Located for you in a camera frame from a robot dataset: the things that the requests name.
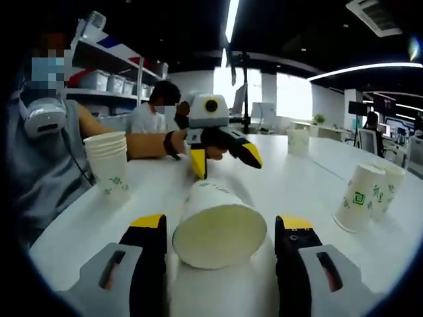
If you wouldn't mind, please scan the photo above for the person's torso grey shirt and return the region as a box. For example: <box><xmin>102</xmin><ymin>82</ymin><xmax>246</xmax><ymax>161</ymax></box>
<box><xmin>6</xmin><ymin>95</ymin><xmax>98</xmax><ymax>232</ymax></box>

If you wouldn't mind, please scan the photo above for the black tripod pole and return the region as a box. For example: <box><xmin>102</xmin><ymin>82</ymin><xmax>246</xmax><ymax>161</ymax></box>
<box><xmin>239</xmin><ymin>52</ymin><xmax>254</xmax><ymax>133</ymax></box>

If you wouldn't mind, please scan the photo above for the white table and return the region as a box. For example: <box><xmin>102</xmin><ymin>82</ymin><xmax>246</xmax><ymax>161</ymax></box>
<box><xmin>29</xmin><ymin>133</ymin><xmax>422</xmax><ymax>317</ymax></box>

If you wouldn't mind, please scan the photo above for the black device cable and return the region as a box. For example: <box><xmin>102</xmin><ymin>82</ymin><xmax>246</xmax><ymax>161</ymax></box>
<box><xmin>61</xmin><ymin>128</ymin><xmax>97</xmax><ymax>186</ymax></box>

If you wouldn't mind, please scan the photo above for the ceiling air conditioner unit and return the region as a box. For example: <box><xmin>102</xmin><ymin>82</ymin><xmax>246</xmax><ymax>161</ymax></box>
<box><xmin>345</xmin><ymin>0</ymin><xmax>403</xmax><ymax>37</ymax></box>

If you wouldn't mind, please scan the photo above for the stack of nested paper cups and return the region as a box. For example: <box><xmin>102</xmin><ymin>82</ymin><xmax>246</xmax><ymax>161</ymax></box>
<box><xmin>83</xmin><ymin>131</ymin><xmax>130</xmax><ymax>202</ymax></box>

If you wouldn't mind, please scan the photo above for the long ceiling light strip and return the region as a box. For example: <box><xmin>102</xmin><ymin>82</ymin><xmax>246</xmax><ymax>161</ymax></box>
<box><xmin>224</xmin><ymin>0</ymin><xmax>241</xmax><ymax>44</ymax></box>

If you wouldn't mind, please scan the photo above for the row of white storage boxes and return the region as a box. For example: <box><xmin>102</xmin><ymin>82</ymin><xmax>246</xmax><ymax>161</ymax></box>
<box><xmin>79</xmin><ymin>70</ymin><xmax>156</xmax><ymax>100</ymax></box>

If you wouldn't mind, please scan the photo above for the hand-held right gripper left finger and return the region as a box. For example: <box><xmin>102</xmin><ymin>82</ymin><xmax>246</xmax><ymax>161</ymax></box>
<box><xmin>54</xmin><ymin>213</ymin><xmax>169</xmax><ymax>317</ymax></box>

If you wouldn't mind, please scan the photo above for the curved ceiling light strip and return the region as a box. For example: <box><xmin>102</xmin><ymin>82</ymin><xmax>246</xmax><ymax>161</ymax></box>
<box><xmin>306</xmin><ymin>62</ymin><xmax>423</xmax><ymax>82</ymax></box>

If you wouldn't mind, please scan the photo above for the green printed white paper cup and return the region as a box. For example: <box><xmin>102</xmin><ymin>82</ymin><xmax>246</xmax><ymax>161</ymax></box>
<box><xmin>286</xmin><ymin>128</ymin><xmax>310</xmax><ymax>155</ymax></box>
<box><xmin>332</xmin><ymin>164</ymin><xmax>386</xmax><ymax>234</ymax></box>
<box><xmin>172</xmin><ymin>178</ymin><xmax>268</xmax><ymax>270</ymax></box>
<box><xmin>369</xmin><ymin>163</ymin><xmax>406</xmax><ymax>221</ymax></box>

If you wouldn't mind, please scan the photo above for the white chest-worn device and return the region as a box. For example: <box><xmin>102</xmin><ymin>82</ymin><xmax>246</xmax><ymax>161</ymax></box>
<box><xmin>22</xmin><ymin>97</ymin><xmax>67</xmax><ymax>141</ymax></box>

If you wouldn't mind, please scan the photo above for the white office desk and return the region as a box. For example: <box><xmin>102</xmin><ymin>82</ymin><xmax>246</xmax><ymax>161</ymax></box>
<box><xmin>292</xmin><ymin>121</ymin><xmax>350</xmax><ymax>139</ymax></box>

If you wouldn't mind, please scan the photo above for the large dark hanging display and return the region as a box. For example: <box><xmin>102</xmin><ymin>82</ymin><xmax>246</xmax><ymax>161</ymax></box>
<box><xmin>227</xmin><ymin>49</ymin><xmax>239</xmax><ymax>85</ymax></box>

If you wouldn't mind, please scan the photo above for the white mesh office chair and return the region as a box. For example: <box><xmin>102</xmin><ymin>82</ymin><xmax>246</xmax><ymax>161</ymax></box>
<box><xmin>408</xmin><ymin>135</ymin><xmax>423</xmax><ymax>169</ymax></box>
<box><xmin>358</xmin><ymin>128</ymin><xmax>377</xmax><ymax>155</ymax></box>

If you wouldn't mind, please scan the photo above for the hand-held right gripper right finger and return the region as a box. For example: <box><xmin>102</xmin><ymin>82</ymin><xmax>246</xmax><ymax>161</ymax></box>
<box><xmin>274</xmin><ymin>214</ymin><xmax>386</xmax><ymax>317</ymax></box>

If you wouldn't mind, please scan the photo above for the dark red hanging display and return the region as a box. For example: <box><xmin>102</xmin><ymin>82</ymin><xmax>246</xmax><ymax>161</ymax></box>
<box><xmin>373</xmin><ymin>92</ymin><xmax>397</xmax><ymax>112</ymax></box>

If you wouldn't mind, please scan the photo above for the person's left hand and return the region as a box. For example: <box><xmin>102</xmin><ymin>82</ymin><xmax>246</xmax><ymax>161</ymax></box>
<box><xmin>173</xmin><ymin>100</ymin><xmax>192</xmax><ymax>157</ymax></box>

